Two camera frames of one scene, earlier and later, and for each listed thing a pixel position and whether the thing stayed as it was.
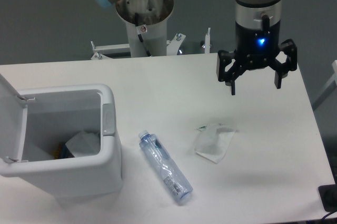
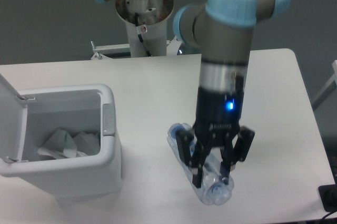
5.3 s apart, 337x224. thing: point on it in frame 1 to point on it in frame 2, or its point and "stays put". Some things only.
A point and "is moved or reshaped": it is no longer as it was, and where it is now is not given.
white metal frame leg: (331, 87) stays put
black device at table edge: (328, 196) stays put
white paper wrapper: (212, 142) is moved or reshaped
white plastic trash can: (65, 138) stays put
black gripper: (256, 48) to (217, 118)
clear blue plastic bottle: (178, 185) to (212, 190)
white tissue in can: (84, 144) stays put
